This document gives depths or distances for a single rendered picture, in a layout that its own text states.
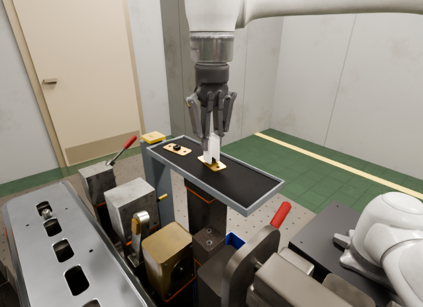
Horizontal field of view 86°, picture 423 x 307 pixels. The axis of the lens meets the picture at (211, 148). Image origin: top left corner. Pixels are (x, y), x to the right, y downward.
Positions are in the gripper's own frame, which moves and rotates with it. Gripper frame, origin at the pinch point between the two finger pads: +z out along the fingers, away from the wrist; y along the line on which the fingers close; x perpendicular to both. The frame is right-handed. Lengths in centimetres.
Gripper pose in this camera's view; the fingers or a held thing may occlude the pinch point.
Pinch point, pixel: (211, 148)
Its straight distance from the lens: 57.4
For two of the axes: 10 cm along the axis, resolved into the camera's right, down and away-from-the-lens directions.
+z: 0.0, 8.9, 4.5
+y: -8.4, 2.4, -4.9
